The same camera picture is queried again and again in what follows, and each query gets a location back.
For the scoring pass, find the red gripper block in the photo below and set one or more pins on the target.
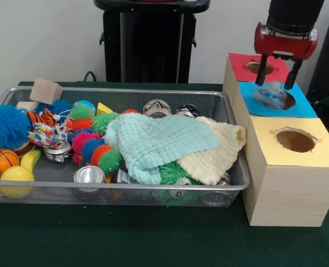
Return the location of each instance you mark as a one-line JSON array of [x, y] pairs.
[[285, 44]]

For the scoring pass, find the cream yellow waffle cloth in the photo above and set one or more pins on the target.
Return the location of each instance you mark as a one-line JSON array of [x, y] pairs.
[[209, 164]]

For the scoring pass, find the mint green waffle cloth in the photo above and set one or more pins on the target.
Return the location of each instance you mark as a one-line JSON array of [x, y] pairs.
[[159, 139]]

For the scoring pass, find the multicolour spiky caterpillar toy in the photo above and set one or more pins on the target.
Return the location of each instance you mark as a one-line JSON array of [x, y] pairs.
[[92, 146]]

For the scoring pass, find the silver drink can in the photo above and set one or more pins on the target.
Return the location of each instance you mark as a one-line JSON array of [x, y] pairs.
[[57, 151]]

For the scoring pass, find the blue fuzzy monster toy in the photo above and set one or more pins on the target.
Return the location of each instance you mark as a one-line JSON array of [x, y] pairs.
[[7, 126]]

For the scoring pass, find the wooden box with three holes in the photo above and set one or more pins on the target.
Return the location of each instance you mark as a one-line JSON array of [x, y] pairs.
[[292, 194]]

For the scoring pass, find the dark green tablecloth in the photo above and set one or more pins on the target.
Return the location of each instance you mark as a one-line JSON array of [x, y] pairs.
[[153, 236]]

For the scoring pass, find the plain wooden cube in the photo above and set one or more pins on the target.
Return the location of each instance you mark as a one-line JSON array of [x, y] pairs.
[[46, 90]]

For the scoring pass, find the yellow foam banana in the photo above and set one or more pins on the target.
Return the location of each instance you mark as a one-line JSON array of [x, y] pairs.
[[29, 160]]

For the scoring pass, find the yellow smooth ball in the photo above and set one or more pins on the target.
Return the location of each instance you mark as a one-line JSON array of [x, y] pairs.
[[15, 178]]

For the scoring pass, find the orange toy basketball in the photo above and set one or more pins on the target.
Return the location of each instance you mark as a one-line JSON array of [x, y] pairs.
[[2, 161]]

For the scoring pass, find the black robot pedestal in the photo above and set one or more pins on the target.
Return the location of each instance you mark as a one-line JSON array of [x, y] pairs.
[[147, 50]]

